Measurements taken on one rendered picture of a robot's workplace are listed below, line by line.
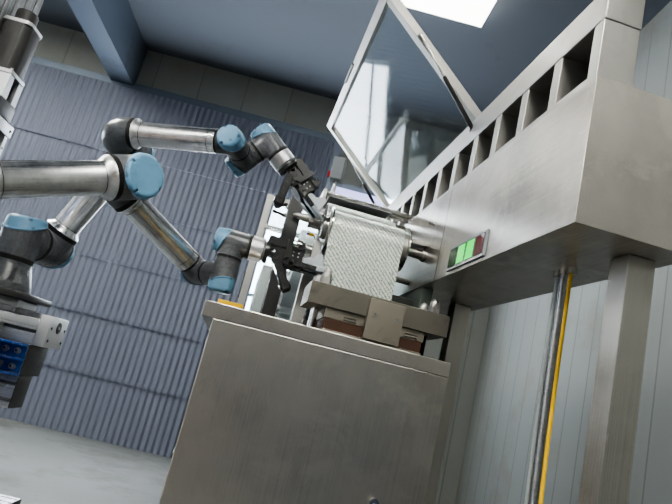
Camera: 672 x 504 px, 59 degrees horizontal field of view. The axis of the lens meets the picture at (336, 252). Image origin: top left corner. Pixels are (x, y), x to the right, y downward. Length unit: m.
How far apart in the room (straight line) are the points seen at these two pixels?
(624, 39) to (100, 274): 4.45
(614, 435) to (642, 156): 0.52
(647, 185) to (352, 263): 0.92
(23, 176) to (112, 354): 3.69
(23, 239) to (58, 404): 3.30
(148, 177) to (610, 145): 1.06
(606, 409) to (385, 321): 0.64
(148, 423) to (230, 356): 3.52
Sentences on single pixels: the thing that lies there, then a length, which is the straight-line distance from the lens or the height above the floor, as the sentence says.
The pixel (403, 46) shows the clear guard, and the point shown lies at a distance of 2.13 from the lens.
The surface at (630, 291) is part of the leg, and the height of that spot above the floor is 1.07.
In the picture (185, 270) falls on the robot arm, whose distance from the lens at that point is 1.86.
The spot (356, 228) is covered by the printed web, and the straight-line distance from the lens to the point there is 1.87.
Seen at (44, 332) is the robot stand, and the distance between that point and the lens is 1.89.
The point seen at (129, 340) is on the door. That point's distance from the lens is 5.06.
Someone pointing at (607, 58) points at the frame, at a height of 1.49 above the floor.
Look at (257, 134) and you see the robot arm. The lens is 1.96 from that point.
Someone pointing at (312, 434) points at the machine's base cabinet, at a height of 0.64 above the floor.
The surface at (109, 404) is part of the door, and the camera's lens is 5.08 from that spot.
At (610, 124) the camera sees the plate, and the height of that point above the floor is 1.35.
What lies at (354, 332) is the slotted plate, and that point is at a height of 0.92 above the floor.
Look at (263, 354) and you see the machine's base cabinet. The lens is 1.52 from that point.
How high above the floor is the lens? 0.75
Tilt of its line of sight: 13 degrees up
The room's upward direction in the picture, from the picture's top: 14 degrees clockwise
